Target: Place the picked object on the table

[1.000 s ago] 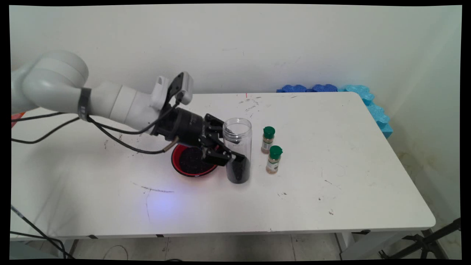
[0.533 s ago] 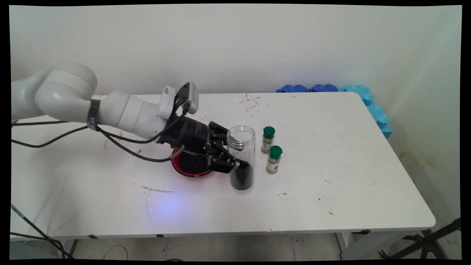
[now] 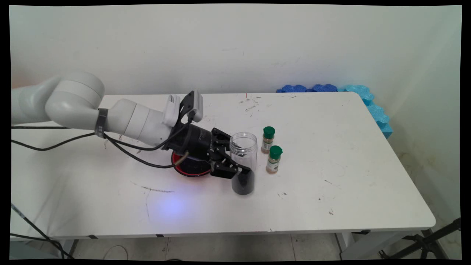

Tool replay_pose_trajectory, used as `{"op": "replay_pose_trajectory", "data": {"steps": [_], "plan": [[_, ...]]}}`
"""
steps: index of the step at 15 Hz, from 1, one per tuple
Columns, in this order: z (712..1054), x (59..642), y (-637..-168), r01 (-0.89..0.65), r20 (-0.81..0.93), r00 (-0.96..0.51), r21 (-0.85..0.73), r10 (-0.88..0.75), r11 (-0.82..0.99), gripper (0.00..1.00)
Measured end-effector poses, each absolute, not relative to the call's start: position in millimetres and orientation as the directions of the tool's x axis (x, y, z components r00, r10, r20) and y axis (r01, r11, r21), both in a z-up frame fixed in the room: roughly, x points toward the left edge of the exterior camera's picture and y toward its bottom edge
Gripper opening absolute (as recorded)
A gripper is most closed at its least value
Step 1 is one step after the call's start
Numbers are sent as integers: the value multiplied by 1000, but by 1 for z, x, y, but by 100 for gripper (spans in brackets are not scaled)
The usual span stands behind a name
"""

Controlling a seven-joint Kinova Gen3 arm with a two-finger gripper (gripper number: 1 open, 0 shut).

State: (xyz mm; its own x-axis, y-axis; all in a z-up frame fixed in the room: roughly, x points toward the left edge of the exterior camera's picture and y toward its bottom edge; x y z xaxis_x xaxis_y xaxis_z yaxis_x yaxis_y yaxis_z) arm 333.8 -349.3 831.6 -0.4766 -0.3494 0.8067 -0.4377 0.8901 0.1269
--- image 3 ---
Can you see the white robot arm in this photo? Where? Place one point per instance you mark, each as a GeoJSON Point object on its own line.
{"type": "Point", "coordinates": [73, 99]}

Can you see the black seeds pile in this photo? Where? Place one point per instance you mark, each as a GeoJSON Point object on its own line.
{"type": "Point", "coordinates": [195, 167]}

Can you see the white table leg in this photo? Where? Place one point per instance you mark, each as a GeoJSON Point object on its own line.
{"type": "Point", "coordinates": [368, 244]}
{"type": "Point", "coordinates": [64, 248]}

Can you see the light blue foam block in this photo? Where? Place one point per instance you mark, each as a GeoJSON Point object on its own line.
{"type": "Point", "coordinates": [381, 119]}
{"type": "Point", "coordinates": [358, 92]}

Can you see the dark blue foam block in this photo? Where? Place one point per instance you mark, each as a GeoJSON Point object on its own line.
{"type": "Point", "coordinates": [293, 88]}
{"type": "Point", "coordinates": [323, 88]}

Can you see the clear jar with black seeds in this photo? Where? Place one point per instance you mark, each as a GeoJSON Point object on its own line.
{"type": "Point", "coordinates": [243, 186]}

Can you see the red bowl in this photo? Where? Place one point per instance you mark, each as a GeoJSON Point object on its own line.
{"type": "Point", "coordinates": [178, 170]}

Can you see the green cap spice bottle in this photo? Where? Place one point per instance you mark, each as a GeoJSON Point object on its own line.
{"type": "Point", "coordinates": [267, 141]}
{"type": "Point", "coordinates": [273, 162]}

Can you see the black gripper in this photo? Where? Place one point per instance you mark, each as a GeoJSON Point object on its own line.
{"type": "Point", "coordinates": [193, 141]}

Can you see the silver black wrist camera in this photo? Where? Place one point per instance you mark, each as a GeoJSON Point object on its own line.
{"type": "Point", "coordinates": [195, 105]}

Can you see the black tripod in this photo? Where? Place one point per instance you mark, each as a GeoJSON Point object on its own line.
{"type": "Point", "coordinates": [427, 243]}

